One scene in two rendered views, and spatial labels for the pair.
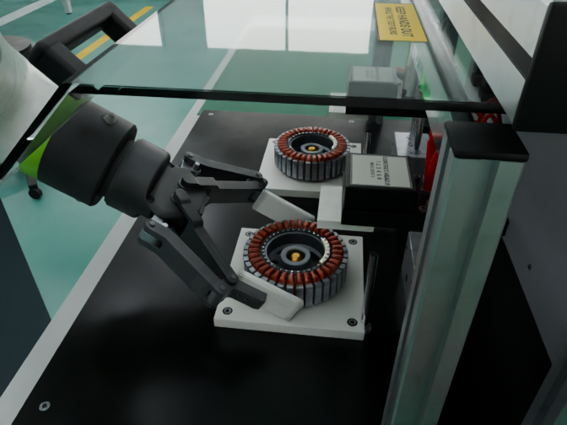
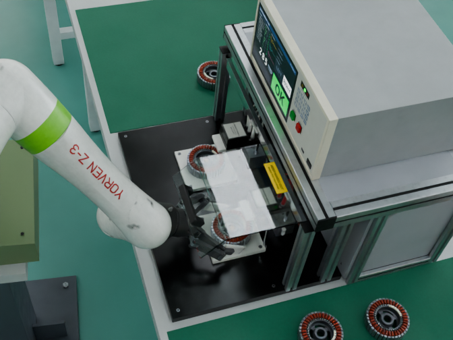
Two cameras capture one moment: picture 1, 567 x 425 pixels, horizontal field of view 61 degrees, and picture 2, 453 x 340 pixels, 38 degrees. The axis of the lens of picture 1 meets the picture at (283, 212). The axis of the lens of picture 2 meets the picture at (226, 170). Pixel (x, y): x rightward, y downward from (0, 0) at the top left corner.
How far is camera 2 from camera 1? 1.36 m
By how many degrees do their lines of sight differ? 27
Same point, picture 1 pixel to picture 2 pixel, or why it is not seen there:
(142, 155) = (182, 216)
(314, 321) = (247, 250)
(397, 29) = (278, 184)
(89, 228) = not seen: outside the picture
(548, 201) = not seen: hidden behind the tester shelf
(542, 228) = not seen: hidden behind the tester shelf
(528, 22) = (315, 217)
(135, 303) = (178, 265)
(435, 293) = (301, 251)
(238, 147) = (160, 161)
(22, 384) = (157, 307)
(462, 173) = (306, 235)
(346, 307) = (255, 241)
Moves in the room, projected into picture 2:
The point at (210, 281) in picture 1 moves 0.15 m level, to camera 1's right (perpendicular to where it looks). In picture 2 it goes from (220, 253) to (272, 234)
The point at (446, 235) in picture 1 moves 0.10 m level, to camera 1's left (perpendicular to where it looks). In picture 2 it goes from (303, 243) to (265, 256)
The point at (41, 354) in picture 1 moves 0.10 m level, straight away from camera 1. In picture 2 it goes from (154, 295) to (121, 278)
